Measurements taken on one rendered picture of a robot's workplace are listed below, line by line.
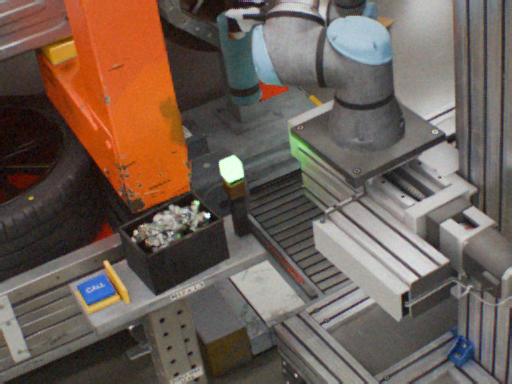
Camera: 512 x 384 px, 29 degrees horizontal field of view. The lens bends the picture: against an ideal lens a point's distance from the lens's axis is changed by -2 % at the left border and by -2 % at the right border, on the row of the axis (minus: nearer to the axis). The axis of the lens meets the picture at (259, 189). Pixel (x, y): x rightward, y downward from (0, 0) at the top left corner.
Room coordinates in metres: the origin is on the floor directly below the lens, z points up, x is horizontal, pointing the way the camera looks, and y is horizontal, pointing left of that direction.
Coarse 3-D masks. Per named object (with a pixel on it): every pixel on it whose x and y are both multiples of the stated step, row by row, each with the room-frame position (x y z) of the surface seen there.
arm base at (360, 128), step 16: (336, 96) 1.63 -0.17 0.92; (336, 112) 1.63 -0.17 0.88; (352, 112) 1.60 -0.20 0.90; (368, 112) 1.59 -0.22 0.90; (384, 112) 1.59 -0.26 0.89; (400, 112) 1.64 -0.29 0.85; (336, 128) 1.61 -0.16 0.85; (352, 128) 1.59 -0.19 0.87; (368, 128) 1.58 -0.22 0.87; (384, 128) 1.58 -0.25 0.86; (400, 128) 1.60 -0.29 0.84; (336, 144) 1.61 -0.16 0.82; (352, 144) 1.58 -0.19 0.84; (368, 144) 1.57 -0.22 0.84; (384, 144) 1.57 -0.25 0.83
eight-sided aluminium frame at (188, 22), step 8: (160, 0) 2.43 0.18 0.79; (168, 0) 2.40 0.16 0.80; (176, 0) 2.41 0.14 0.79; (160, 8) 2.43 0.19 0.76; (168, 8) 2.40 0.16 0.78; (176, 8) 2.40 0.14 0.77; (168, 16) 2.39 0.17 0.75; (176, 16) 2.40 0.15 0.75; (184, 16) 2.41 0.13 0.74; (192, 16) 2.45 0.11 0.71; (176, 24) 2.40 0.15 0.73; (184, 24) 2.41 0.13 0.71; (192, 24) 2.42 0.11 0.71; (200, 24) 2.43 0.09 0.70; (208, 24) 2.48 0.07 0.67; (256, 24) 2.54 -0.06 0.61; (192, 32) 2.42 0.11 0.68; (200, 32) 2.43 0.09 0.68; (208, 32) 2.43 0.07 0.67; (216, 32) 2.44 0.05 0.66; (208, 40) 2.43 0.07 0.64; (216, 40) 2.44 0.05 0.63
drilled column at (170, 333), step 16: (176, 304) 1.71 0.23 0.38; (144, 320) 1.73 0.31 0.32; (160, 320) 1.71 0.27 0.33; (176, 320) 1.70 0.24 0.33; (192, 320) 1.72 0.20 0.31; (160, 336) 1.68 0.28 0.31; (176, 336) 1.70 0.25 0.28; (192, 336) 1.71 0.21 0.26; (160, 352) 1.68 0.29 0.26; (176, 352) 1.70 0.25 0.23; (192, 352) 1.77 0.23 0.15; (160, 368) 1.71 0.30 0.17; (176, 368) 1.69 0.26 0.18; (192, 368) 1.72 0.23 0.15
